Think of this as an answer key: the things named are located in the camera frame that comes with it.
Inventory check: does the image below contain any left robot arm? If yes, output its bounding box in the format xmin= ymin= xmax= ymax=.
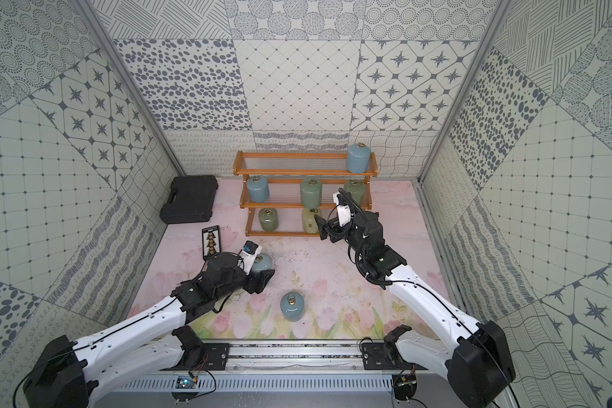
xmin=14 ymin=252 xmax=275 ymax=407

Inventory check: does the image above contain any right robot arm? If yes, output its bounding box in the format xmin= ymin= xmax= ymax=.
xmin=314 ymin=207 xmax=516 ymax=407

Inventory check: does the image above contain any wooden three-tier shelf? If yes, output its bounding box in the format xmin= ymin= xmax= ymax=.
xmin=233 ymin=151 xmax=378 ymax=237

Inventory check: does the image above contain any black connector board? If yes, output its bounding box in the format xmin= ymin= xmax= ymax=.
xmin=202 ymin=225 xmax=221 ymax=261

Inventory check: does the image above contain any green canister middle right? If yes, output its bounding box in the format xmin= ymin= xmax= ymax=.
xmin=343 ymin=180 xmax=366 ymax=205

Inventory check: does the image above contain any green canister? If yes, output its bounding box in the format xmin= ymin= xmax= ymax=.
xmin=258 ymin=207 xmax=279 ymax=232
xmin=343 ymin=180 xmax=366 ymax=205
xmin=300 ymin=178 xmax=322 ymax=209

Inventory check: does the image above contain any yellow canister bottom centre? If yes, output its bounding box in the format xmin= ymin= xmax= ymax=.
xmin=302 ymin=208 xmax=321 ymax=235

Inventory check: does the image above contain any green canister middle centre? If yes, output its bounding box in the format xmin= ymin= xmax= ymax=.
xmin=300 ymin=178 xmax=322 ymax=209

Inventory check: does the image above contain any green canister bottom left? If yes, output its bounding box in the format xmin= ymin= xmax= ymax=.
xmin=258 ymin=207 xmax=279 ymax=232

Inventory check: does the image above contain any black plastic tool case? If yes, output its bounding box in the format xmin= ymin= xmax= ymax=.
xmin=160 ymin=175 xmax=219 ymax=224

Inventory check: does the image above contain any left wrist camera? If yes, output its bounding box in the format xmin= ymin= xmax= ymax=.
xmin=239 ymin=241 xmax=262 ymax=275

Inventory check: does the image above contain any aluminium mounting rail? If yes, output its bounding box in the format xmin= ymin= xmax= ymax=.
xmin=88 ymin=338 xmax=506 ymax=376

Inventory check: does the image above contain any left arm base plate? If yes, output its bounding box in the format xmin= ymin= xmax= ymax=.
xmin=165 ymin=343 xmax=231 ymax=372

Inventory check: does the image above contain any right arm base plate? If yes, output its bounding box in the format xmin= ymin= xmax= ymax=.
xmin=359 ymin=342 xmax=425 ymax=371

